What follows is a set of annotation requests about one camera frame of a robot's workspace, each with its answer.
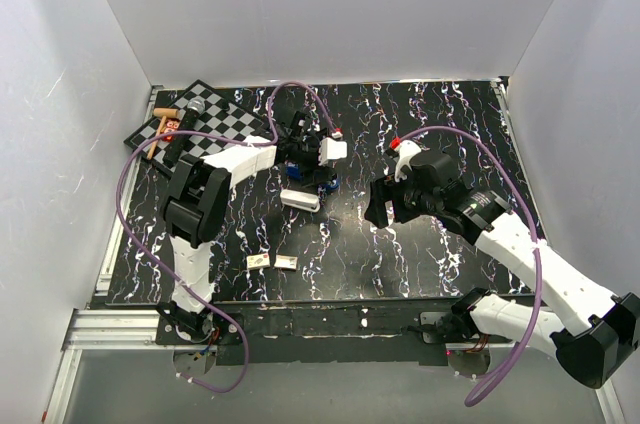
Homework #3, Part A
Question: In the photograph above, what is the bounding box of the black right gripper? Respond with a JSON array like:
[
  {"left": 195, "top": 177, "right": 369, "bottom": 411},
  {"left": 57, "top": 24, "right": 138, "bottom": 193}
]
[{"left": 363, "top": 169, "right": 441, "bottom": 229}]

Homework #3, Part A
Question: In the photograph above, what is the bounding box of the blue stapler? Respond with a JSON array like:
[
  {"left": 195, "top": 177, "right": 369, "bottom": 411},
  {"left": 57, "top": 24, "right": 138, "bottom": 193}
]
[{"left": 291, "top": 166, "right": 335, "bottom": 189}]

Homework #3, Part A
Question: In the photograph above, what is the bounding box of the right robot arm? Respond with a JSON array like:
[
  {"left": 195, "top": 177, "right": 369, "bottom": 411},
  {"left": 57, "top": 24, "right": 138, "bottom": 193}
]
[{"left": 365, "top": 142, "right": 639, "bottom": 389}]

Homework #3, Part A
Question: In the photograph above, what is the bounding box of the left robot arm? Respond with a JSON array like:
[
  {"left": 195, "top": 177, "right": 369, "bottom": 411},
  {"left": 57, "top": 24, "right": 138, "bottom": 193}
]
[{"left": 157, "top": 112, "right": 348, "bottom": 344}]

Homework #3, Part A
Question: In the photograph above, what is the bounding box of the white stapler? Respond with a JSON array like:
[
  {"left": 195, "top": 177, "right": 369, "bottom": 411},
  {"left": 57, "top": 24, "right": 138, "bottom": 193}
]
[{"left": 280, "top": 189, "right": 321, "bottom": 213}]

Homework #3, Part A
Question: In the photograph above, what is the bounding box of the right staple box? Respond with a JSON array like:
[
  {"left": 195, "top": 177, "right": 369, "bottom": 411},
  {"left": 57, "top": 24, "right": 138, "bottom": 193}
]
[{"left": 274, "top": 255, "right": 298, "bottom": 271}]

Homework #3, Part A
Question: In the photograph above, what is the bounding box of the staple box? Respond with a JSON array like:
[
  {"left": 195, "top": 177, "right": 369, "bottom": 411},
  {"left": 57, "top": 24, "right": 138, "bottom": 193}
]
[
  {"left": 247, "top": 253, "right": 271, "bottom": 271},
  {"left": 274, "top": 255, "right": 298, "bottom": 271}
]

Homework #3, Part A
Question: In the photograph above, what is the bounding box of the left staple box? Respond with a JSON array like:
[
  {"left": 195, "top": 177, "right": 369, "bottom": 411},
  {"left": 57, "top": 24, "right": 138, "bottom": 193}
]
[{"left": 247, "top": 253, "right": 271, "bottom": 271}]

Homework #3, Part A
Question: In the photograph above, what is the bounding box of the black white chessboard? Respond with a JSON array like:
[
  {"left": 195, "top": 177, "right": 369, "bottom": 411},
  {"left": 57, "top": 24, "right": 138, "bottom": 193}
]
[{"left": 124, "top": 80, "right": 273, "bottom": 178}]

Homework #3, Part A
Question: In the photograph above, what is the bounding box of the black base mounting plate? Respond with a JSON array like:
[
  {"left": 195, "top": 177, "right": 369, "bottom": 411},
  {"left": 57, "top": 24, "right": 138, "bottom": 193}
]
[{"left": 154, "top": 298, "right": 506, "bottom": 368}]

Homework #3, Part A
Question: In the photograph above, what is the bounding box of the black microphone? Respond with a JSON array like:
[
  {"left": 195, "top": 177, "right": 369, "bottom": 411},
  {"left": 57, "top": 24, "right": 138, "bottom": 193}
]
[{"left": 163, "top": 97, "right": 205, "bottom": 167}]

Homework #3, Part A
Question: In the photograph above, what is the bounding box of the red toy block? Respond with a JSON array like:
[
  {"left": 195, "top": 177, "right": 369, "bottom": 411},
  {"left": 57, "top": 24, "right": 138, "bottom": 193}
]
[{"left": 160, "top": 118, "right": 180, "bottom": 142}]

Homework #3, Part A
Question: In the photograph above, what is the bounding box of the wooden mallet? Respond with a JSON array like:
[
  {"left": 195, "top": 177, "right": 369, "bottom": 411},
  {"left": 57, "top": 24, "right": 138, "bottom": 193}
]
[{"left": 147, "top": 108, "right": 179, "bottom": 160}]

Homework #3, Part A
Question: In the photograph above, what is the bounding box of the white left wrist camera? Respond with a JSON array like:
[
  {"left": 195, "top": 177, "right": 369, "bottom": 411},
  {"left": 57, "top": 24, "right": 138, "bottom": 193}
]
[{"left": 318, "top": 137, "right": 348, "bottom": 166}]

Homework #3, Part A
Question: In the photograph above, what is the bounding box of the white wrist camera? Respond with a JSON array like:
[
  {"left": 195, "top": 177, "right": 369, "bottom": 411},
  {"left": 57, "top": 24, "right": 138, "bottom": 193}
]
[
  {"left": 391, "top": 138, "right": 422, "bottom": 182},
  {"left": 318, "top": 137, "right": 348, "bottom": 166}
]

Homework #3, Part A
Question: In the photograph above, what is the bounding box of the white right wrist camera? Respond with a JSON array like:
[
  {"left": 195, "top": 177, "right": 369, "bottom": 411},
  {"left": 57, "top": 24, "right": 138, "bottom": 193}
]
[{"left": 391, "top": 138, "right": 422, "bottom": 182}]

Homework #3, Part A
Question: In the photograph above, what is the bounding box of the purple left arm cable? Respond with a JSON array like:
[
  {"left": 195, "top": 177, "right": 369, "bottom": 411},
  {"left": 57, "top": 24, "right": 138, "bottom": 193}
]
[{"left": 114, "top": 81, "right": 346, "bottom": 394}]

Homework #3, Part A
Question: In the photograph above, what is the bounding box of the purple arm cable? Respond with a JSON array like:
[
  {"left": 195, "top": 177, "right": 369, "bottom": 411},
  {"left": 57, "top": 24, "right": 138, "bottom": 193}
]
[
  {"left": 392, "top": 125, "right": 546, "bottom": 409},
  {"left": 114, "top": 81, "right": 346, "bottom": 394}
]

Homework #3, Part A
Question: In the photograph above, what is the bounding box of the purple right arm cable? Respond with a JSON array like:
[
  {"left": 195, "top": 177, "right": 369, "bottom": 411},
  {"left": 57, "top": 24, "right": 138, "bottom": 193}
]
[{"left": 392, "top": 125, "right": 546, "bottom": 409}]

